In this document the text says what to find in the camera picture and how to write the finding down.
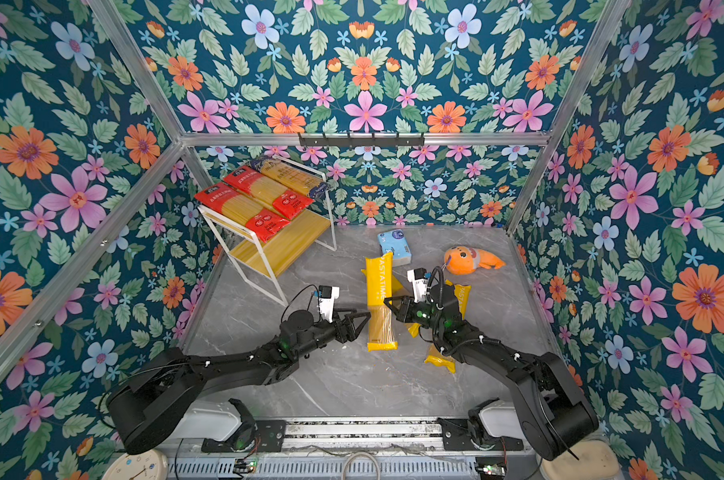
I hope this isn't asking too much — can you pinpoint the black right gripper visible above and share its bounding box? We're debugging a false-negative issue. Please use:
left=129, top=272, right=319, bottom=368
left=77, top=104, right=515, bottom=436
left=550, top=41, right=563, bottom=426
left=385, top=295, right=447, bottom=335

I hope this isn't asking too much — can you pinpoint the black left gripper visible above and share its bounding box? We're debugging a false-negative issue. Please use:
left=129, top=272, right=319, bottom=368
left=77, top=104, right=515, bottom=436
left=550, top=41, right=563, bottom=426
left=294, top=305, right=372, bottom=361

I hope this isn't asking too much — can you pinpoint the yellow Pastatime spaghetti pack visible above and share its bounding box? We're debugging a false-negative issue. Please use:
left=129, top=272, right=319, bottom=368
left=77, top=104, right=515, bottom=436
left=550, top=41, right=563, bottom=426
left=364, top=251, right=400, bottom=353

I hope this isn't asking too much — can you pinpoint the red spaghetti pack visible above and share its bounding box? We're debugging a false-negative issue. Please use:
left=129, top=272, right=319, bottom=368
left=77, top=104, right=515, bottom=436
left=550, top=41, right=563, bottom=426
left=195, top=182, right=290, bottom=242
left=224, top=166, right=314, bottom=220

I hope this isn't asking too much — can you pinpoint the blue gold spaghetti pack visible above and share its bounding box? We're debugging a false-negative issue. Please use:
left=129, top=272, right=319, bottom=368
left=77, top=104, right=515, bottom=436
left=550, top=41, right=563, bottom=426
left=249, top=157, right=328, bottom=200

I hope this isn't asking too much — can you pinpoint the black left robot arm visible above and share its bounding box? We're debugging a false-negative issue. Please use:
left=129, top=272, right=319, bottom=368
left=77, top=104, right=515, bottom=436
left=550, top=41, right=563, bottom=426
left=106, top=309, right=372, bottom=454

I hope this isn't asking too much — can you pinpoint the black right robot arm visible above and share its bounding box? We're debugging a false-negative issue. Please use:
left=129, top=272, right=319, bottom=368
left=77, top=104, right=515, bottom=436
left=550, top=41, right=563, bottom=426
left=384, top=287, right=599, bottom=460

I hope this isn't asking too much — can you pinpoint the light blue tissue pack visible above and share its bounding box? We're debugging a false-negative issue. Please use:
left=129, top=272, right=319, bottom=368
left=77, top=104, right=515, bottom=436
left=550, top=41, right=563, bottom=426
left=377, top=229, right=412, bottom=267

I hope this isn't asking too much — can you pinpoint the yellow spaghetti pack right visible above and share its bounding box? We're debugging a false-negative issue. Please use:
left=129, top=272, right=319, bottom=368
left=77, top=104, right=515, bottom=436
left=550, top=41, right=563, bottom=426
left=424, top=281, right=472, bottom=374

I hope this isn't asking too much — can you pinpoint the orange plush fish toy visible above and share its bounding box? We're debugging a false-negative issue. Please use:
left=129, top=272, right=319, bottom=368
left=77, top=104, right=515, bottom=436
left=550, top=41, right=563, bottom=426
left=444, top=246, right=506, bottom=275

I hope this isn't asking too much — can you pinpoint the beige cushion pad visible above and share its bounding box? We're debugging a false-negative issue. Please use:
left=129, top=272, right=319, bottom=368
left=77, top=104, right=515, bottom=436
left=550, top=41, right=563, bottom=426
left=541, top=440, right=622, bottom=480

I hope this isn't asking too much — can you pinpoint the white round clock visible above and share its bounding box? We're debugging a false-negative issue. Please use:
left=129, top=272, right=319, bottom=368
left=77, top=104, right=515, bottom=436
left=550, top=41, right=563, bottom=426
left=103, top=449, right=169, bottom=480

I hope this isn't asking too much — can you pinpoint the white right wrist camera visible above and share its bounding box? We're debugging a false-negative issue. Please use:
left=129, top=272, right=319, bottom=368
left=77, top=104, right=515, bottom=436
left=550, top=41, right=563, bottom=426
left=407, top=268, right=431, bottom=303

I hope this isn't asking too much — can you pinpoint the white frame wooden shelf rack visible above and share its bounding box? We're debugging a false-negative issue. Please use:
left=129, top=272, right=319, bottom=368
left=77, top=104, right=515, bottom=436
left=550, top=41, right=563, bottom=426
left=195, top=157, right=337, bottom=306

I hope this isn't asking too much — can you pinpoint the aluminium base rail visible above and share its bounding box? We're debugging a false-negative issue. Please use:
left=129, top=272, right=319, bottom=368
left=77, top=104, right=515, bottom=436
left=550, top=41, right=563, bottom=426
left=160, top=417, right=545, bottom=479

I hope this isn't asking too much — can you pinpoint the white cable loop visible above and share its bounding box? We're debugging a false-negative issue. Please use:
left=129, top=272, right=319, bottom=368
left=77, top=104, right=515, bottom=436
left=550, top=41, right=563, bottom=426
left=341, top=451, right=382, bottom=480

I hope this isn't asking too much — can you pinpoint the black wall hook rail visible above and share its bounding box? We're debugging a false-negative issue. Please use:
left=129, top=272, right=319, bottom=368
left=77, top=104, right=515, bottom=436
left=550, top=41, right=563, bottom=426
left=298, top=133, right=426, bottom=148

